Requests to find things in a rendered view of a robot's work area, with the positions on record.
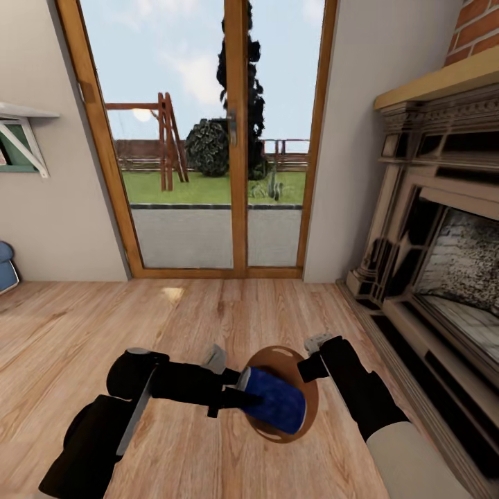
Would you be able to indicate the can of soda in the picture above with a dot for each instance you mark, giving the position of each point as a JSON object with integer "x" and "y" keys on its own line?
{"x": 285, "y": 405}

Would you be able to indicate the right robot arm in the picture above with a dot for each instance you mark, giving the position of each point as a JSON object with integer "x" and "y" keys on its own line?
{"x": 409, "y": 468}

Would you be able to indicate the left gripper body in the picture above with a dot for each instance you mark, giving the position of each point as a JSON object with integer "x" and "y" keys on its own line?
{"x": 199, "y": 386}

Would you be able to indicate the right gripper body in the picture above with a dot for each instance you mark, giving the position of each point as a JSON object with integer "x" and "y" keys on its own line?
{"x": 309, "y": 370}

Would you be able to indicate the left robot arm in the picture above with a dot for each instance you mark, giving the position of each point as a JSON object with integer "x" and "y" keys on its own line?
{"x": 98, "y": 436}

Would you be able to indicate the trash can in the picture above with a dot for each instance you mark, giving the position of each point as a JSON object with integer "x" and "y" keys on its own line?
{"x": 275, "y": 361}

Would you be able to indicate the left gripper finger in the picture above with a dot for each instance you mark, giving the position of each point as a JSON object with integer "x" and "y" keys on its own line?
{"x": 232, "y": 398}
{"x": 230, "y": 377}

